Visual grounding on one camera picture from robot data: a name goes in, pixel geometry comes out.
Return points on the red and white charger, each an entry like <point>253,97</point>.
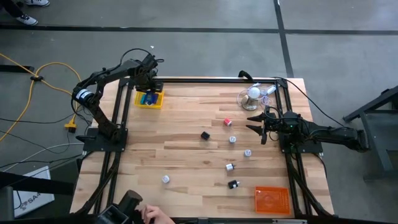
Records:
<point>227,122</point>

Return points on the yellow plastic basket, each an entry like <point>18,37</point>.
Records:
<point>138,105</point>

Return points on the person's leg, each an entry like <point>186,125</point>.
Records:
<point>11,7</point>

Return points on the silver cap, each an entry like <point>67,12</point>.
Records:
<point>165,179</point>

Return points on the black handheld device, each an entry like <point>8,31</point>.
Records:
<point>129,200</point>

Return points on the black beam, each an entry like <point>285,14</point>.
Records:
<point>37,184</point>

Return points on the white silver wall charger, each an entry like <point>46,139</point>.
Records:
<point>229,167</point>

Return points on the person's hand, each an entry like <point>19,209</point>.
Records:
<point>154,213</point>

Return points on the brass lamp with white bulb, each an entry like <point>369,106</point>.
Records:
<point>252,93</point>

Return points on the teal and white charger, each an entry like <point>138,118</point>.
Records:
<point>232,139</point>
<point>247,152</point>

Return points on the orange plastic basket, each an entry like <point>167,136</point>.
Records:
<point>272,200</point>

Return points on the blue plug adapter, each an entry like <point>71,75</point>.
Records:
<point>143,99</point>

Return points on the person's shoe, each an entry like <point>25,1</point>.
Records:
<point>27,20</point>
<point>37,2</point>

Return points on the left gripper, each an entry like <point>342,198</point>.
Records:
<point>149,82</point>

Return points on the black wall charger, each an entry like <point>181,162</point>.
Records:
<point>205,135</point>
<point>232,184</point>

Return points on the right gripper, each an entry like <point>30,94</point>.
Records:
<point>273,124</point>

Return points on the black side table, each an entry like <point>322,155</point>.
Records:
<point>373,124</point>

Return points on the black floor bar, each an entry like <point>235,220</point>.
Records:
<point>15,68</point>

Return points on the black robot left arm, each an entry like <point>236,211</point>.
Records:
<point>102,74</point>

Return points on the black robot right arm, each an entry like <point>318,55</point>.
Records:
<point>335,135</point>

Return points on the white printed board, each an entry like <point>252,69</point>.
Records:
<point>32,193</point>

